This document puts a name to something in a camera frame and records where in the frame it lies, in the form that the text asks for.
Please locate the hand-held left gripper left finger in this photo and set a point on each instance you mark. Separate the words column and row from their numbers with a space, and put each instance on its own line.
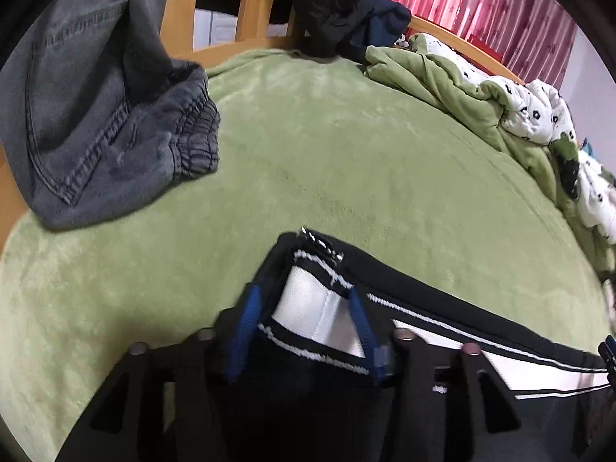
column 246, row 327

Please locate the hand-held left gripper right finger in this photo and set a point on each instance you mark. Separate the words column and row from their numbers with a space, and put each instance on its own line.
column 362, row 320

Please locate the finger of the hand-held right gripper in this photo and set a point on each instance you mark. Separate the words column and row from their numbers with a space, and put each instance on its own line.
column 609, row 349

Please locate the black pants with white stripes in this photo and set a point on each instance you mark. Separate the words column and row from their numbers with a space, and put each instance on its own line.
column 433, row 310

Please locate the green fleece blanket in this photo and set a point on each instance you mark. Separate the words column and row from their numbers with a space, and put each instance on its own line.
column 337, row 154

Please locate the teal object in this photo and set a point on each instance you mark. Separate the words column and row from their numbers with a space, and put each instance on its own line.
column 587, row 144

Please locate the green white printed quilt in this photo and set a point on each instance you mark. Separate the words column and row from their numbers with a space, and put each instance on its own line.
column 529, row 106

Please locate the grey jeans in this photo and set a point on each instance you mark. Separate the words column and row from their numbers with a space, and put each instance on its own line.
column 86, row 120

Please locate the navy blue garment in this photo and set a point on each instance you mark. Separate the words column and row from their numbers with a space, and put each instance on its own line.
column 380, row 19

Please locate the black jacket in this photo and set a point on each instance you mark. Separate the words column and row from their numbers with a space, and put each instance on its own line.
column 322, row 0

